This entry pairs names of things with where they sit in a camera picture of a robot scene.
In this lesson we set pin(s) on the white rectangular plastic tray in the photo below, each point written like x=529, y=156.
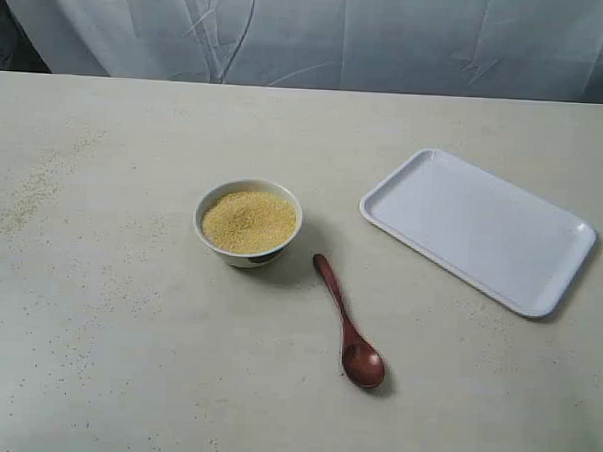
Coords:
x=511, y=245

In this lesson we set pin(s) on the white ceramic bowl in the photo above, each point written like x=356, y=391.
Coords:
x=242, y=260

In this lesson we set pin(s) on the tan granular food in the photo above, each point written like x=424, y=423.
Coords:
x=249, y=222

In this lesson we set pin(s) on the dark red wooden spoon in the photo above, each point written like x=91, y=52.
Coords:
x=361, y=362

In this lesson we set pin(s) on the white backdrop curtain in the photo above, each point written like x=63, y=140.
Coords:
x=548, y=50

